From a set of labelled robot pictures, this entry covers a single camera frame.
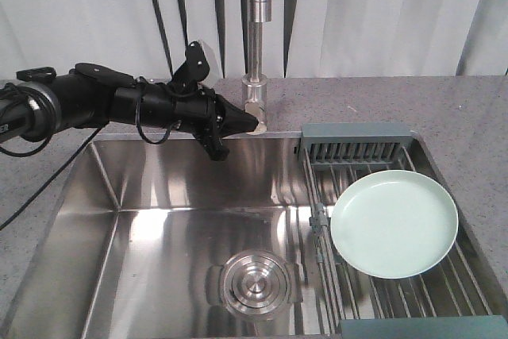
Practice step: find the stainless steel sink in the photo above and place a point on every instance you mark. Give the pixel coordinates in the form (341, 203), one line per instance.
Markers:
(138, 226)

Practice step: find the chrome kitchen faucet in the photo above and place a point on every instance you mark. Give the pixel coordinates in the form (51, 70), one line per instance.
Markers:
(254, 81)

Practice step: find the light green round plate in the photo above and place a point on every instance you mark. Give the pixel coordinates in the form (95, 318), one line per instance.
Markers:
(394, 224)

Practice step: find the white pleated curtain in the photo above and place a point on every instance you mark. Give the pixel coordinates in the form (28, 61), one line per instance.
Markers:
(304, 38)

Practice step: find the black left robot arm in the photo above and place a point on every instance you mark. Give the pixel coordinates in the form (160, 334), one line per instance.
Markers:
(43, 104)

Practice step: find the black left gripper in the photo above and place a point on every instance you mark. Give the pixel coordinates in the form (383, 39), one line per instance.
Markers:
(156, 113)

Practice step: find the teal sponge block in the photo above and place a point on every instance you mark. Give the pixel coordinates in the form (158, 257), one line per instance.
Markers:
(487, 326)

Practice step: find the teal rack end caddy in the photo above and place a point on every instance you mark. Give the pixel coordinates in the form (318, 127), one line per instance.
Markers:
(353, 142)

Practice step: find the round sink drain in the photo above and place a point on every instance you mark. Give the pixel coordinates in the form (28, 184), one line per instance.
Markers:
(254, 285)

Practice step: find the metal roll-up drying rack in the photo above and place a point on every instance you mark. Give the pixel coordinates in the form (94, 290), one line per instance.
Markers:
(460, 285)

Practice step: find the chrome faucet lever handle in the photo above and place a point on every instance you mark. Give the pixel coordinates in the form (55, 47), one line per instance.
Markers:
(256, 109)

